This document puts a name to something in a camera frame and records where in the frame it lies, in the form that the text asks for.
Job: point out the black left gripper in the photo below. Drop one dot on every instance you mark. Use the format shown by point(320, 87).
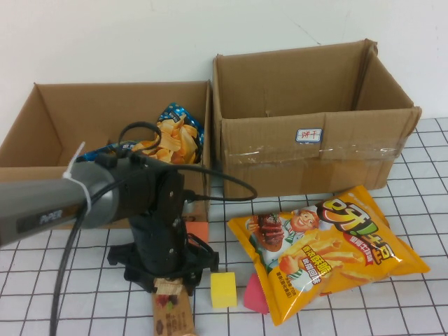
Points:
point(157, 245)

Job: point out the brown wafer snack bar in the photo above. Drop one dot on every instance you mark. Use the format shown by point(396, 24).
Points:
point(171, 315)

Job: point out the yellow fries snack bag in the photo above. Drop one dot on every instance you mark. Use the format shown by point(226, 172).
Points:
point(322, 259)

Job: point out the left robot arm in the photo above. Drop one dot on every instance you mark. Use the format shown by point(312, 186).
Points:
point(35, 199)

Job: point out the yellow foam cube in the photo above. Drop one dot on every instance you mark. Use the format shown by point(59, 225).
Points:
point(224, 290)

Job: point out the orange foam cube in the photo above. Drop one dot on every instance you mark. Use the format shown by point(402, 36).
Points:
point(199, 231)

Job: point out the red foam block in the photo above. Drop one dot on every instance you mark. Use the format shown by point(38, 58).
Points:
point(255, 295)

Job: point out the blue potato chip bag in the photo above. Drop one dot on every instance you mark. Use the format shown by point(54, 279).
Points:
point(178, 138)

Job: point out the white zip tie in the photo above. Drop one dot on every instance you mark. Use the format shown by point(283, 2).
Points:
point(71, 168)

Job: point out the plain taped cardboard box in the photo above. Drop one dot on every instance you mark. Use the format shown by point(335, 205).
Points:
point(273, 168)

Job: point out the white label on taped box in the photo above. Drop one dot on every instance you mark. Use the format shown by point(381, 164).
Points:
point(309, 136)

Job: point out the white black-grid tablecloth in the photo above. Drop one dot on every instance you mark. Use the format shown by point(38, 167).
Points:
point(385, 315)

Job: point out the cardboard box printed F2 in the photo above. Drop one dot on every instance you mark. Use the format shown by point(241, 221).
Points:
point(52, 105)

